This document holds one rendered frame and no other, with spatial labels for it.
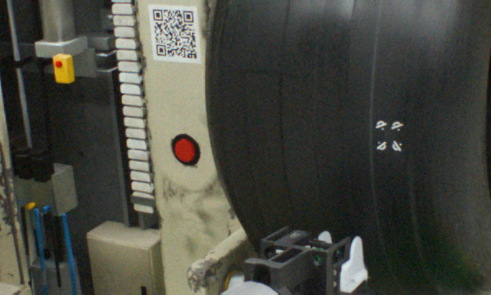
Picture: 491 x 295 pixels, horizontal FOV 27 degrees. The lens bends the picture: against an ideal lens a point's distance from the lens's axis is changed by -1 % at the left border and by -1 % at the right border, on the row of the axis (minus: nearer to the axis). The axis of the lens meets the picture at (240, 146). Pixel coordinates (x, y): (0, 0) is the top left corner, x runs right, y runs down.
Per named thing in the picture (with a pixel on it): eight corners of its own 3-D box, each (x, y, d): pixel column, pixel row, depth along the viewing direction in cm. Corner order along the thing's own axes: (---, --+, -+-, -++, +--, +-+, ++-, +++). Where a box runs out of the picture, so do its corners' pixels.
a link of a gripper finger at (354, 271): (387, 226, 106) (349, 251, 98) (384, 279, 107) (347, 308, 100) (359, 221, 108) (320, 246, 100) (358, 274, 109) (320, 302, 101)
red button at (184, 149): (175, 161, 138) (173, 139, 137) (182, 156, 139) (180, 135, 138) (193, 163, 136) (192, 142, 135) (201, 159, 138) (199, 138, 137)
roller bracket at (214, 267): (191, 335, 132) (184, 268, 128) (326, 220, 163) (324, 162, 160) (212, 341, 130) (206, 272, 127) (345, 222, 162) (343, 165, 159)
